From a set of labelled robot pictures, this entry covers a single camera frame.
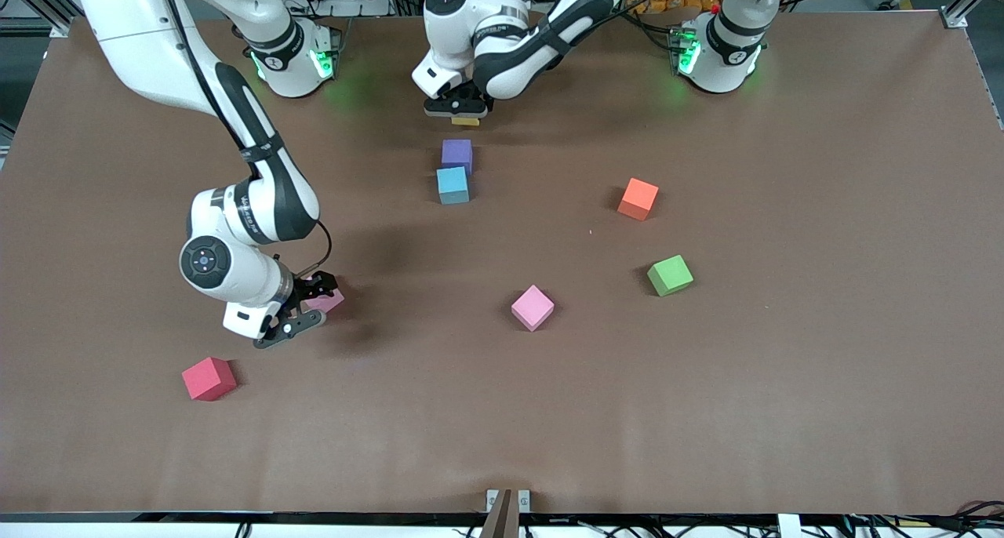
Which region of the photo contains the blue foam cube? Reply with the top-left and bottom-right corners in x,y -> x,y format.
436,166 -> 471,206

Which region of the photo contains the red foam cube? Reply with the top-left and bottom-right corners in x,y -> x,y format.
181,357 -> 238,402

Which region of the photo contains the orange foam cube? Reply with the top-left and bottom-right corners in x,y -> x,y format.
617,178 -> 660,222

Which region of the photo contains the green foam cube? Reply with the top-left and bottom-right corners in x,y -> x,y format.
647,255 -> 695,297

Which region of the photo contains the brown table mat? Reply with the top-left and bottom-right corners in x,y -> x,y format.
0,11 -> 1004,517

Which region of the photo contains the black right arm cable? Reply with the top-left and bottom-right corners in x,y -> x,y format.
157,0 -> 334,282

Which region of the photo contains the small metal edge bracket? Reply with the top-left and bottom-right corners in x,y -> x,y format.
486,489 -> 531,514

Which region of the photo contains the aluminium frame profile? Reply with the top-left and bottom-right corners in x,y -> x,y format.
937,0 -> 1004,31
0,0 -> 87,38

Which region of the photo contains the black cable bundle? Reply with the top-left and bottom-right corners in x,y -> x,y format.
843,500 -> 1004,538

